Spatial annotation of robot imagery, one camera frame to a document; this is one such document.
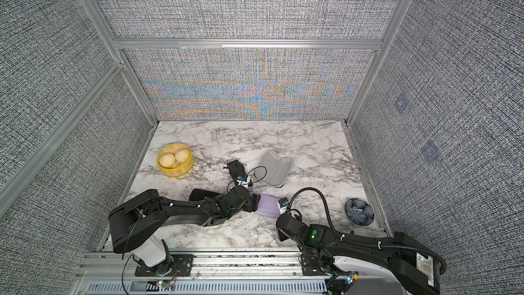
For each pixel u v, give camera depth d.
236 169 0.97
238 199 0.66
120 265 0.73
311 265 0.73
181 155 0.98
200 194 0.88
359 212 0.85
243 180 0.78
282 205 0.75
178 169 0.95
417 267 0.45
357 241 0.50
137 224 0.44
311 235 0.61
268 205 0.82
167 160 0.97
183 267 0.73
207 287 0.70
